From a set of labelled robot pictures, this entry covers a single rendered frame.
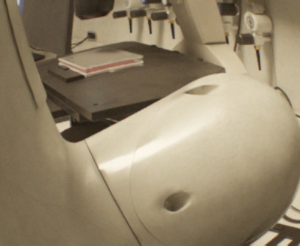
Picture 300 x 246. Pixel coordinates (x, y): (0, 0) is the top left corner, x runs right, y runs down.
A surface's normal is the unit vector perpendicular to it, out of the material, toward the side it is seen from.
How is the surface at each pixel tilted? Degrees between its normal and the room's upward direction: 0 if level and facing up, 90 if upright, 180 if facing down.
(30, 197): 80
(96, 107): 0
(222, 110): 37
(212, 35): 90
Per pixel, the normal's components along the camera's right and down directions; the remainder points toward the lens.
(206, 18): 0.46, 0.24
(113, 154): -0.26, -0.70
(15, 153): 0.62, 0.02
